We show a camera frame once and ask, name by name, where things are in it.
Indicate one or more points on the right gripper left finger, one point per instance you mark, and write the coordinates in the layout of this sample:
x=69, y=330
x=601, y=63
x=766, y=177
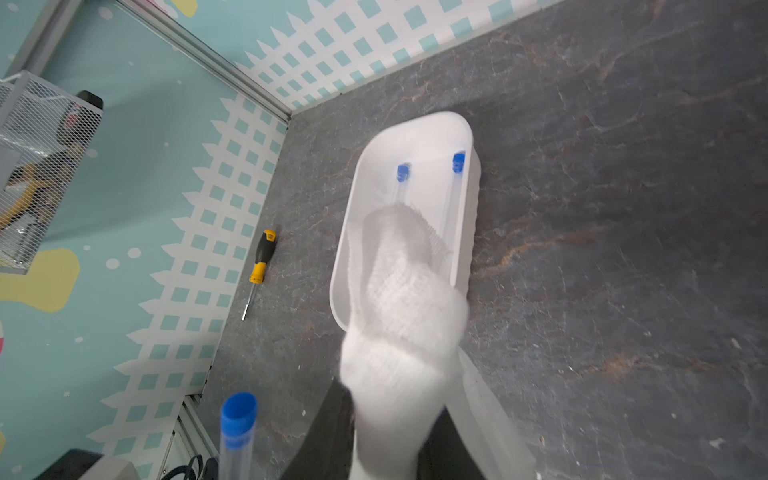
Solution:
x=327, y=450

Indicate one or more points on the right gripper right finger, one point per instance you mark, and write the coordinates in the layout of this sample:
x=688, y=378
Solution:
x=444, y=455

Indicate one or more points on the test tube blue cap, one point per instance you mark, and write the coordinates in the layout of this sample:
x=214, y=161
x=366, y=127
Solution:
x=401, y=184
x=452, y=193
x=237, y=424

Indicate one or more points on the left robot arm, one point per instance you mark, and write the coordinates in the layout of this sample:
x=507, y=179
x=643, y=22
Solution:
x=78, y=464

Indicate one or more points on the yellow black screwdriver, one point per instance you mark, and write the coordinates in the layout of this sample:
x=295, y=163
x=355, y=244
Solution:
x=264, y=252

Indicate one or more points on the white plastic tray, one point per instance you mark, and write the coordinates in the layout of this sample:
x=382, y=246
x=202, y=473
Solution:
x=428, y=144

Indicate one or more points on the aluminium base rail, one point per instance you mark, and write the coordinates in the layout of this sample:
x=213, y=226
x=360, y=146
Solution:
x=190, y=444

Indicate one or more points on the yellow handled pliers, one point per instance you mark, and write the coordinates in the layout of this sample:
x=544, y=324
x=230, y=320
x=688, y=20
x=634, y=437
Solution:
x=19, y=193

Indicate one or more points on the white wire wall basket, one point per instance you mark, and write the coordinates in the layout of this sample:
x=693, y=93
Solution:
x=45, y=133

